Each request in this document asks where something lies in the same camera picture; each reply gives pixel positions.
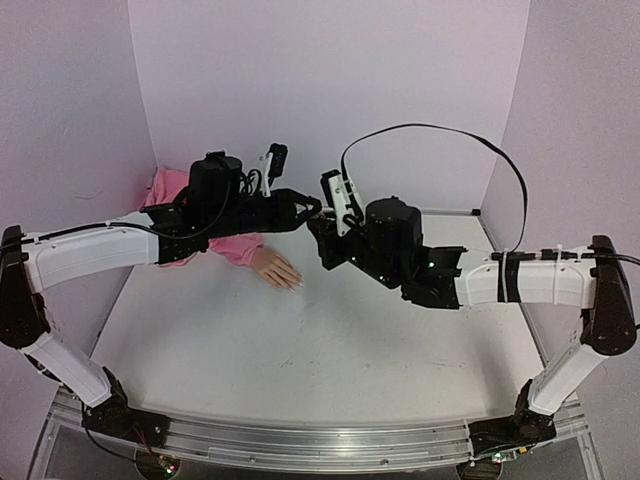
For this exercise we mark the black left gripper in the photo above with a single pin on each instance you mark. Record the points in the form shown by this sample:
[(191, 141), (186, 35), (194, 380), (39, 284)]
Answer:
[(286, 217)]

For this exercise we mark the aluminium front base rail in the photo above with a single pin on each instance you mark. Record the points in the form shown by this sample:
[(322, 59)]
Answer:
[(322, 449)]

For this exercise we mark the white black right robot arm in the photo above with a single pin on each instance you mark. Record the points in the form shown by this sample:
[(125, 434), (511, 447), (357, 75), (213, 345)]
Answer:
[(589, 278)]

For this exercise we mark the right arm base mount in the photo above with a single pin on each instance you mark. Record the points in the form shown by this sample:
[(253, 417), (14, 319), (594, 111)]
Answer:
[(524, 428)]

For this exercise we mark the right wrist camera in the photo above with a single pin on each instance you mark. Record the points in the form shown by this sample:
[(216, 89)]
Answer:
[(343, 198)]

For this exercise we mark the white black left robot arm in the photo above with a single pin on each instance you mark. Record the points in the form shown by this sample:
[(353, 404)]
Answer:
[(161, 234)]

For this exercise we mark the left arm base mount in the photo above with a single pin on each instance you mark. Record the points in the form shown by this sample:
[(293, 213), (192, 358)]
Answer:
[(117, 419)]

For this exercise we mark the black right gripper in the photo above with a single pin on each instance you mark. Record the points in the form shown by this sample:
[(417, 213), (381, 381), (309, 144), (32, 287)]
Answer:
[(329, 240)]

